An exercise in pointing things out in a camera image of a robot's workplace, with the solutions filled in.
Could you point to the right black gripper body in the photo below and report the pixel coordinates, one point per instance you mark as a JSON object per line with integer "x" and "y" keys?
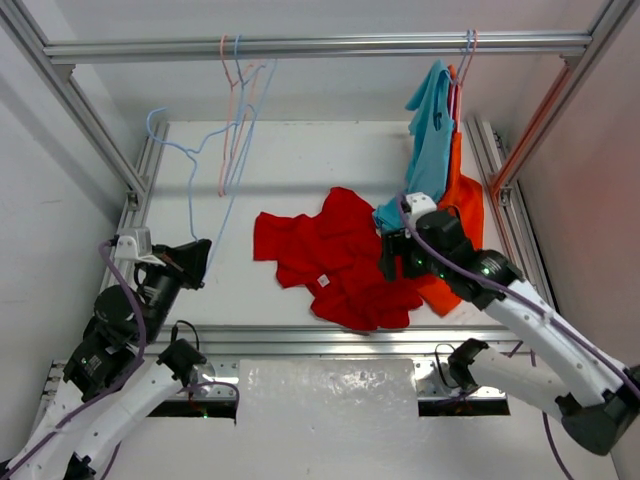
{"x": 414, "y": 260}

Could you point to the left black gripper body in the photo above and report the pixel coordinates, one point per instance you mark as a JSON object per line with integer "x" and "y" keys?
{"x": 173, "y": 266}

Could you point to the red t shirt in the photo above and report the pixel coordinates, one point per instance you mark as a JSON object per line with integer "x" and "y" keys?
{"x": 334, "y": 255}

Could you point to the blue wire hanger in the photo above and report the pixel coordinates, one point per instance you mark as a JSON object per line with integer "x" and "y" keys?
{"x": 191, "y": 154}
{"x": 264, "y": 82}

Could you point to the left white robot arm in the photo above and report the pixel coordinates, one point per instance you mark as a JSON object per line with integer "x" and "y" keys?
{"x": 106, "y": 387}

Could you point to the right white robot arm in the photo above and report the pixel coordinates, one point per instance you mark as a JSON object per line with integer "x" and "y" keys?
{"x": 592, "y": 395}

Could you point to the orange t shirt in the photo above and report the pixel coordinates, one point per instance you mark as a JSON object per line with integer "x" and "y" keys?
{"x": 464, "y": 197}

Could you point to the light blue t shirt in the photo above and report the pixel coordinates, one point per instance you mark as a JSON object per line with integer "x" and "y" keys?
{"x": 432, "y": 128}

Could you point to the blue hanger holding shirt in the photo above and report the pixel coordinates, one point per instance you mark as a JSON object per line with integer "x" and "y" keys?
{"x": 467, "y": 55}

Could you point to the pink hanger holding shirt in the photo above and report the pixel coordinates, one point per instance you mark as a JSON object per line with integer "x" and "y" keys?
{"x": 461, "y": 84}

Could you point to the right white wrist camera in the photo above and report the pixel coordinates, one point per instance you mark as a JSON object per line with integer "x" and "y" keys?
{"x": 417, "y": 204}

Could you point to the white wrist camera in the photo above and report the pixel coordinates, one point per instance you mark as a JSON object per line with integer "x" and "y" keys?
{"x": 134, "y": 245}
{"x": 417, "y": 204}

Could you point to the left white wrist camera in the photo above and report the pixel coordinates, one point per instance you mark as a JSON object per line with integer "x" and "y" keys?
{"x": 134, "y": 245}

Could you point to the aluminium front rail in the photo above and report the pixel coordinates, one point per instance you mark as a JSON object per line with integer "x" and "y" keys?
{"x": 333, "y": 342}

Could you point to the aluminium rail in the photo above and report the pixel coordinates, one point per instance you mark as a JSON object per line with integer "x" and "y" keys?
{"x": 567, "y": 43}
{"x": 333, "y": 342}

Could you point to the pink wire hanger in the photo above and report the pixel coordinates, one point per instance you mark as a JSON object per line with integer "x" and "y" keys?
{"x": 225, "y": 130}

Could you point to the orange diagonal frame bar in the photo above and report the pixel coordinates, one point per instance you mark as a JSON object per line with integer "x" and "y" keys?
{"x": 539, "y": 126}

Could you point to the aluminium right frame post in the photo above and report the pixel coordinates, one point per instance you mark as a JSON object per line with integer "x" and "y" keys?
{"x": 604, "y": 28}

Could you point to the aluminium frame post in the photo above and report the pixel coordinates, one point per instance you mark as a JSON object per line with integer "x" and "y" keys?
{"x": 26, "y": 34}
{"x": 604, "y": 28}

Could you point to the aluminium top rail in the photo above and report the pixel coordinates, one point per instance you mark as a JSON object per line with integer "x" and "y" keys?
{"x": 567, "y": 43}

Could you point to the aluminium left frame post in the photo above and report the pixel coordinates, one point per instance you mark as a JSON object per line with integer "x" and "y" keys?
{"x": 26, "y": 34}

